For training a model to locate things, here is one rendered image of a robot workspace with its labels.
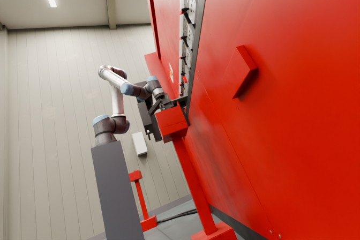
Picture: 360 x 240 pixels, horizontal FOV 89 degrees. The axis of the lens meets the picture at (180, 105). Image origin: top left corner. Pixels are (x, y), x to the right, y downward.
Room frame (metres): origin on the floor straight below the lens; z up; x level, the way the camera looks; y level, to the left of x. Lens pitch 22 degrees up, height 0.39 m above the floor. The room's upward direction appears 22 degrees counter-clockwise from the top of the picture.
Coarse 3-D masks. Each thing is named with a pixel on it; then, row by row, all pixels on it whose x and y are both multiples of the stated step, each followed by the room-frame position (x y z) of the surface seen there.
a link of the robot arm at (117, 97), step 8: (120, 72) 1.21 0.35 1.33; (112, 88) 1.22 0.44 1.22; (112, 96) 1.23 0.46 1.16; (120, 96) 1.24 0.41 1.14; (112, 104) 1.24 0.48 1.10; (120, 104) 1.25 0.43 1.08; (112, 112) 1.25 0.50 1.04; (120, 112) 1.25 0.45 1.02; (120, 120) 1.25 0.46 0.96; (120, 128) 1.25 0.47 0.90; (128, 128) 1.32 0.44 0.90
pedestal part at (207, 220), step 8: (176, 136) 1.10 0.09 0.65; (176, 144) 1.10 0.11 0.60; (176, 152) 1.11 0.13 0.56; (184, 152) 1.10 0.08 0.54; (184, 160) 1.10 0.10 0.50; (184, 168) 1.10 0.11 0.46; (192, 168) 1.11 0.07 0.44; (184, 176) 1.15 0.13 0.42; (192, 176) 1.10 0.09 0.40; (192, 184) 1.10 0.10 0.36; (192, 192) 1.10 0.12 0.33; (200, 192) 1.11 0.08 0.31; (200, 200) 1.10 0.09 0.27; (200, 208) 1.10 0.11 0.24; (208, 208) 1.11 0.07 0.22; (200, 216) 1.10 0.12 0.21; (208, 216) 1.10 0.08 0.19; (208, 224) 1.10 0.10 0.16; (208, 232) 1.10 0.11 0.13
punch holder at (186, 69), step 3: (183, 60) 1.23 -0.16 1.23; (183, 63) 1.26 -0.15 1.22; (186, 63) 1.23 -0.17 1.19; (183, 66) 1.30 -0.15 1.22; (186, 66) 1.23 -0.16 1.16; (183, 69) 1.34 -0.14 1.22; (186, 69) 1.24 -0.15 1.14; (189, 69) 1.23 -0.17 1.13; (186, 72) 1.29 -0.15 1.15; (189, 72) 1.24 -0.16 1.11; (186, 75) 1.32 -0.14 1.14; (189, 75) 1.26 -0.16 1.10; (186, 78) 1.35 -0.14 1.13; (189, 78) 1.31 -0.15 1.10
